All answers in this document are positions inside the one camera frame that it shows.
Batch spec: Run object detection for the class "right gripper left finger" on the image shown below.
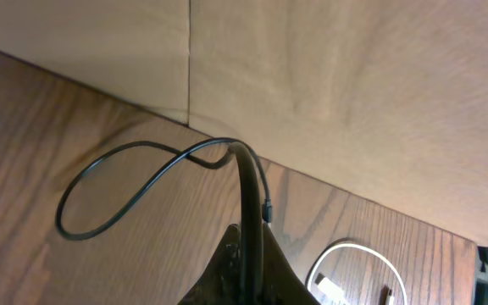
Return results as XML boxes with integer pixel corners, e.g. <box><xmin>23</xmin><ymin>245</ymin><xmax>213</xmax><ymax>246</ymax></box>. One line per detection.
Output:
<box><xmin>178</xmin><ymin>224</ymin><xmax>241</xmax><ymax>305</ymax></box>

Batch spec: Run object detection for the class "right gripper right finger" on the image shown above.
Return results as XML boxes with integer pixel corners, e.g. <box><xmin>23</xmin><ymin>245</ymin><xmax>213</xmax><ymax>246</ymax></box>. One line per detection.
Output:
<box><xmin>262</xmin><ymin>223</ymin><xmax>319</xmax><ymax>305</ymax></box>

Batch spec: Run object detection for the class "white usb cable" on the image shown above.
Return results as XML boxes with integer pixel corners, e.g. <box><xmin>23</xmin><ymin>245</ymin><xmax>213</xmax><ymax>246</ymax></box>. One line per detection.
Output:
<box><xmin>305</xmin><ymin>241</ymin><xmax>409</xmax><ymax>305</ymax></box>

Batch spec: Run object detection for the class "black usb cable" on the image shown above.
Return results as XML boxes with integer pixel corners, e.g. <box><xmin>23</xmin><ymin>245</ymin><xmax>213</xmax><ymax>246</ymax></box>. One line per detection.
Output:
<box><xmin>54</xmin><ymin>136</ymin><xmax>274</xmax><ymax>305</ymax></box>

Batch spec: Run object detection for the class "cardboard panel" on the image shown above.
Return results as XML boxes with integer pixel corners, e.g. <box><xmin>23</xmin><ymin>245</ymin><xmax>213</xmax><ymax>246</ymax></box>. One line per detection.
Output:
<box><xmin>0</xmin><ymin>0</ymin><xmax>488</xmax><ymax>246</ymax></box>

